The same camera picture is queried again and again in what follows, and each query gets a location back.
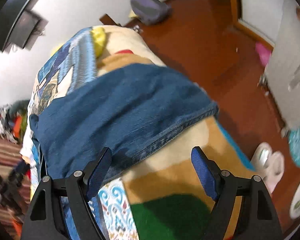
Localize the pile of clutter on box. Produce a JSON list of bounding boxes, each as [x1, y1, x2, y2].
[[0, 100, 29, 145]]

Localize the wooden door frame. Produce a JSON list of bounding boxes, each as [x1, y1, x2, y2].
[[220, 0, 274, 51]]

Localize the grey purple backpack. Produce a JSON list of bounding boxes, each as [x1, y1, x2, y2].
[[130, 0, 171, 25]]

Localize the small black wall monitor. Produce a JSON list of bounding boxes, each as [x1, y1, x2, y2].
[[10, 10, 48, 50]]

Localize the pink object on floor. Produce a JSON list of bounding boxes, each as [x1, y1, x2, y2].
[[255, 42, 271, 67]]

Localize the white wardrobe door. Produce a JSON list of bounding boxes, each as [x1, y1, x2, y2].
[[265, 0, 300, 129]]

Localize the patchwork patterned bedspread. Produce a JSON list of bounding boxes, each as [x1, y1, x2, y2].
[[27, 25, 149, 239]]

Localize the blue denim jeans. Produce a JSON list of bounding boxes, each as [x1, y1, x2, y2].
[[30, 63, 218, 181]]

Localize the beige cartoon fleece blanket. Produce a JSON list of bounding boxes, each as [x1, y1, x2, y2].
[[91, 24, 257, 240]]

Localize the white slippers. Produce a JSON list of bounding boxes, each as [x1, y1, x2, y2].
[[250, 142, 285, 194]]

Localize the striped red curtain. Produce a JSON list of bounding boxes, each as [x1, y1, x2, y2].
[[0, 136, 21, 239]]

